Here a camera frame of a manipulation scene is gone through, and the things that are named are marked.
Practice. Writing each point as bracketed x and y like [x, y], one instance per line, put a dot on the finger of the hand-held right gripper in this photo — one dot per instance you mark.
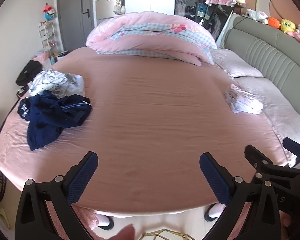
[295, 147]
[255, 155]

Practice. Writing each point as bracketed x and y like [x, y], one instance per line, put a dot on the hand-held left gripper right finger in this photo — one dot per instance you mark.
[215, 180]

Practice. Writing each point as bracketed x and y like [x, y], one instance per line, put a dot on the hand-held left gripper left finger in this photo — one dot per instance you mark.
[82, 178]

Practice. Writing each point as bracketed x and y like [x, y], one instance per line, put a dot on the navy garment with white stripes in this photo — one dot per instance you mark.
[52, 120]

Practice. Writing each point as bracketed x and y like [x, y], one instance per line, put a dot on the folded white printed clothes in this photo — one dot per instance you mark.
[242, 102]

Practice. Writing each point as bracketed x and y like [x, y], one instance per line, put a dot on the person's right hand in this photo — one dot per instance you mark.
[287, 223]

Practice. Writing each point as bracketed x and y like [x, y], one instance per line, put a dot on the person's left hand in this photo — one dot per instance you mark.
[123, 233]

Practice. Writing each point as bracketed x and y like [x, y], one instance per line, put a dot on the person's right foot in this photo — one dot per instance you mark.
[215, 211]

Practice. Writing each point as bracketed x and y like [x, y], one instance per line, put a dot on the person's foot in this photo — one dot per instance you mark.
[105, 223]
[215, 211]

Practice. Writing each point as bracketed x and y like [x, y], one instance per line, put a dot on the pale pink pillow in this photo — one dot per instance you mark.
[237, 65]
[282, 105]

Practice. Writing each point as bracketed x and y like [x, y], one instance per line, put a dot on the person's left foot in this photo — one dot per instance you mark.
[105, 223]

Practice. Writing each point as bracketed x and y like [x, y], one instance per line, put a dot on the bed with pink sheet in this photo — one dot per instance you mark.
[152, 117]

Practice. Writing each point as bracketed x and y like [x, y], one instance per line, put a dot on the pale slipper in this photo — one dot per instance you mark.
[1, 215]

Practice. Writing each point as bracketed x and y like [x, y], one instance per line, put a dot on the navy printed garment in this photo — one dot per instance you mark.
[23, 110]

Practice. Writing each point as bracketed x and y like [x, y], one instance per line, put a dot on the silver foil bag pile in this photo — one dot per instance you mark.
[52, 80]

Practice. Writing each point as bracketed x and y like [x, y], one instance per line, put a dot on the black bag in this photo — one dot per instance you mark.
[30, 71]

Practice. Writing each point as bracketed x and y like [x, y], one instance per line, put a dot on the orange plush toy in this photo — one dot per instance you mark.
[273, 22]

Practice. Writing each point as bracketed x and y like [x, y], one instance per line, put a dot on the pink box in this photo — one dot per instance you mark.
[43, 56]

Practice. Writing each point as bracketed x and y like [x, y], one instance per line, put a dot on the white lying plush toy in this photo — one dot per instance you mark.
[257, 15]

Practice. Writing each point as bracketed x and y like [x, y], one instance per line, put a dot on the pink checked folded quilt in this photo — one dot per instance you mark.
[140, 47]

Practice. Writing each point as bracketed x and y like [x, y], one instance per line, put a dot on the white shelf rack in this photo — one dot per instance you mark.
[46, 33]

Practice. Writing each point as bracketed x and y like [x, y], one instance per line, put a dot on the white and yellow plush toy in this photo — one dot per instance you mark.
[241, 0]

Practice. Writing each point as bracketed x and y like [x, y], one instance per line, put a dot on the grey door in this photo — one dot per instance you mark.
[72, 17]

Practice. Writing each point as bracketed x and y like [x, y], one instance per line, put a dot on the silver cabinet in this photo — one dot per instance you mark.
[105, 10]

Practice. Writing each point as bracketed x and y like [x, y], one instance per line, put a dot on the white hanging handbag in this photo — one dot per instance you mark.
[119, 7]

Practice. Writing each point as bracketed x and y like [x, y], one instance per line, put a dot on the black leaning frame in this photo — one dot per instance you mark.
[221, 22]

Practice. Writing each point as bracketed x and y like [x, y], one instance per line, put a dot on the red and blue wall toy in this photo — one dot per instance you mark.
[49, 12]

